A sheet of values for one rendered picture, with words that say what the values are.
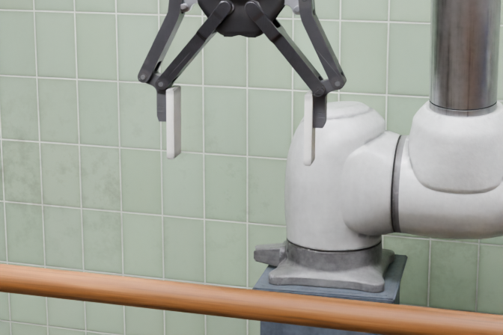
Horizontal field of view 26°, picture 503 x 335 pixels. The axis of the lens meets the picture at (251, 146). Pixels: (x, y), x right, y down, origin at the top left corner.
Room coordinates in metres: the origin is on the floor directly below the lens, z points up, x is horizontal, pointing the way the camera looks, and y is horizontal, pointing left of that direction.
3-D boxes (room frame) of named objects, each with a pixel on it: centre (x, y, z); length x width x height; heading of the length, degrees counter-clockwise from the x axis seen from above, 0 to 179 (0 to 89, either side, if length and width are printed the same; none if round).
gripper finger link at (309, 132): (1.03, -0.06, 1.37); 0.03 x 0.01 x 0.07; 169
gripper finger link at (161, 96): (1.06, 0.09, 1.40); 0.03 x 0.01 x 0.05; 79
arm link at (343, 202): (1.68, -0.14, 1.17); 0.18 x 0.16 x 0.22; 74
